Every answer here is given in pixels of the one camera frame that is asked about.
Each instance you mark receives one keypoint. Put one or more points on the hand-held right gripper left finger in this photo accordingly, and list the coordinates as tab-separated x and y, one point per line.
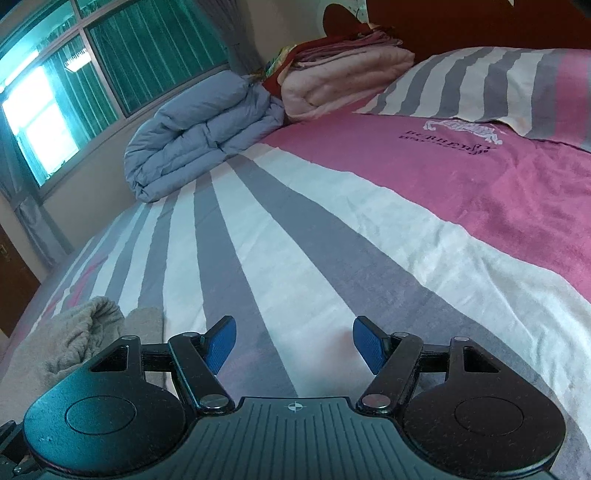
220	344

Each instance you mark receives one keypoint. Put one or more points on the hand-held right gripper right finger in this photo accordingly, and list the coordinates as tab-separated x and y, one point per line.
368	344

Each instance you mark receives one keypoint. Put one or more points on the grey-green towel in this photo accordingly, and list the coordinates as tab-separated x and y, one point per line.
69	337

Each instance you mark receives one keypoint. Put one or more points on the striped bed sheet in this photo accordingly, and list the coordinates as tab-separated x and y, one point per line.
346	230

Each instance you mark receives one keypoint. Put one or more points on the brown wooden door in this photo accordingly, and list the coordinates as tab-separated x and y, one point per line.
16	286

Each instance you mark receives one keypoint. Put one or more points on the folded blue quilt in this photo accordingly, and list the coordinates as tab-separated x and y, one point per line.
194	138

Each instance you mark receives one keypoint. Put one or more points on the grey curtain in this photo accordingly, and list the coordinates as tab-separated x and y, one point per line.
32	221
240	32

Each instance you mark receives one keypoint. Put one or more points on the folded pink quilt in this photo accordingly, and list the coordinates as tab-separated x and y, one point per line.
341	78

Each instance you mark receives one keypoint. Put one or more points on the striped pillow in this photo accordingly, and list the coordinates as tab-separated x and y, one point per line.
485	87

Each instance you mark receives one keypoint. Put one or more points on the colourful patterned cloth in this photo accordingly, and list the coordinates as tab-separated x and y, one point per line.
277	62

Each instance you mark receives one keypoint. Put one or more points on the folded red blanket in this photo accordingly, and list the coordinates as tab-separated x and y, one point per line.
332	48

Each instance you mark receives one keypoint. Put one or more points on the window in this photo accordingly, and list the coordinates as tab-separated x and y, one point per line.
138	55

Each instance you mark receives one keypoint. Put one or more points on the red wooden headboard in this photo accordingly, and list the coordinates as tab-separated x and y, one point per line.
438	23

